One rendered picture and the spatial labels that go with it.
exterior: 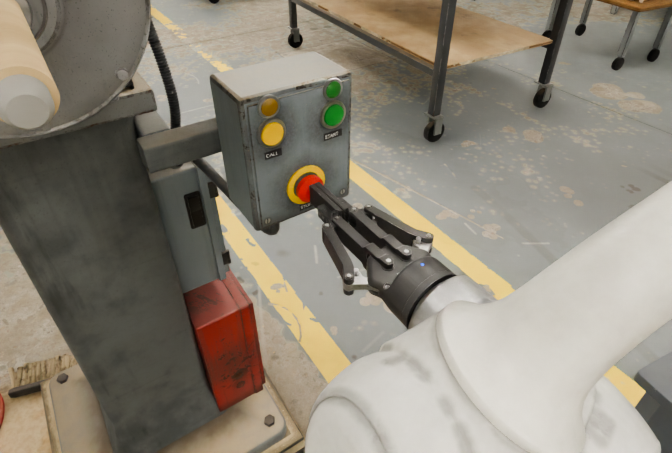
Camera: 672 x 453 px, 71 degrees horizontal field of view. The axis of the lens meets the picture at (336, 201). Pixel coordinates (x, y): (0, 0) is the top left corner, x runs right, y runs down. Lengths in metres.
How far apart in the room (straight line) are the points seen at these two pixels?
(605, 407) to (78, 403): 1.16
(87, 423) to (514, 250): 1.62
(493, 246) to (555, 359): 1.84
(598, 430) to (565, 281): 0.17
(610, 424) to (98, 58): 0.52
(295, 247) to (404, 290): 1.53
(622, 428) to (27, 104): 0.42
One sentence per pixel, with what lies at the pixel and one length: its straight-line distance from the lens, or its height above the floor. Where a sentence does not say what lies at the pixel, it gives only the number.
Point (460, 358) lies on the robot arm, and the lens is 0.27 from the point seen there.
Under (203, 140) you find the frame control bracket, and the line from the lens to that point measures 0.67.
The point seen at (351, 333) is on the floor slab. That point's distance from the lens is 1.70.
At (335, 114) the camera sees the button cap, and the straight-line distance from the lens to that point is 0.62.
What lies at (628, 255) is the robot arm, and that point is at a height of 1.19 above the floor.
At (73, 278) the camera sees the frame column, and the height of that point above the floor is 0.82.
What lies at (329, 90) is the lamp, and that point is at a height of 1.11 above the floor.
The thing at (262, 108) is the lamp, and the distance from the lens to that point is 0.56.
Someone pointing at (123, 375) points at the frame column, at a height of 0.56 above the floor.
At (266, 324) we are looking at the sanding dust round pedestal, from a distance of 1.74.
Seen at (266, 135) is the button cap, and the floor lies 1.07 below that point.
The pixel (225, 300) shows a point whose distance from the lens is 1.00.
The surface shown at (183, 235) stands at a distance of 0.88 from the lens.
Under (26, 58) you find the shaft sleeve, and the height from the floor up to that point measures 1.26.
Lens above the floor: 1.35
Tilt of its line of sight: 37 degrees down
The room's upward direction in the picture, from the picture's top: straight up
